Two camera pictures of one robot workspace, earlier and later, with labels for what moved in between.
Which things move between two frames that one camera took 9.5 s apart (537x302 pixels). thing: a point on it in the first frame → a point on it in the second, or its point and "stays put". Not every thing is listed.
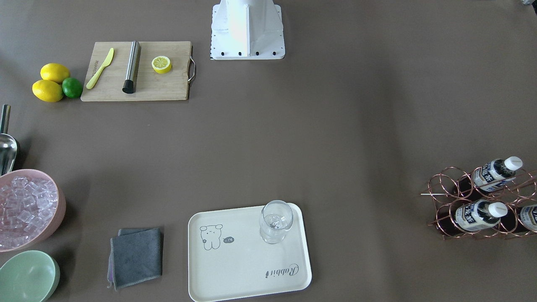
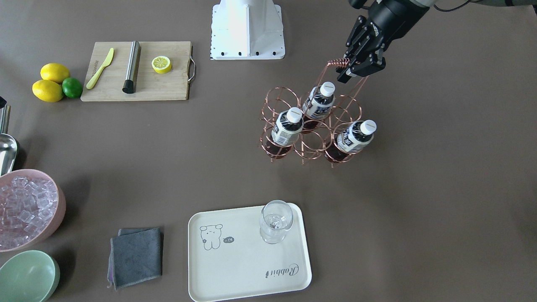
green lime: (72, 87) stays put
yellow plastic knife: (92, 81) stays put
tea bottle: (479, 214) → (287, 127)
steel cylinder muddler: (130, 84) stays put
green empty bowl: (30, 276) stays put
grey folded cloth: (136, 256) stays put
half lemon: (161, 64) stays put
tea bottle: (520, 219) → (355, 136)
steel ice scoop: (8, 146) stays put
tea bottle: (491, 175) → (317, 106)
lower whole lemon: (48, 90) stays put
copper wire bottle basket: (464, 209) → (319, 123)
